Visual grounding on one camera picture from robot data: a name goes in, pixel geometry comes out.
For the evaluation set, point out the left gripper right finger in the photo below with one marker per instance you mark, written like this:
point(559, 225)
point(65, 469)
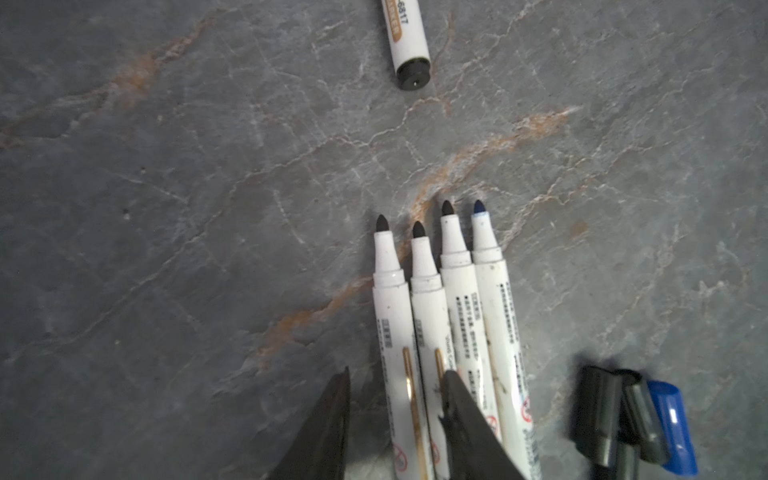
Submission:
point(474, 453)

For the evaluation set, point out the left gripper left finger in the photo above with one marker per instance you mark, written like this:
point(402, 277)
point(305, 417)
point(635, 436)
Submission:
point(319, 450)

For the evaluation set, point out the white marker pen blue tip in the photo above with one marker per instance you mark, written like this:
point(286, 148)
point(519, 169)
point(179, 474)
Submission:
point(509, 375)

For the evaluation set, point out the black pen cap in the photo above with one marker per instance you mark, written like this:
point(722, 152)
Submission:
point(597, 416)
point(640, 434)

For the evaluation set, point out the blue pen cap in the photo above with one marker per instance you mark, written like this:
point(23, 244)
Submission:
point(669, 404)

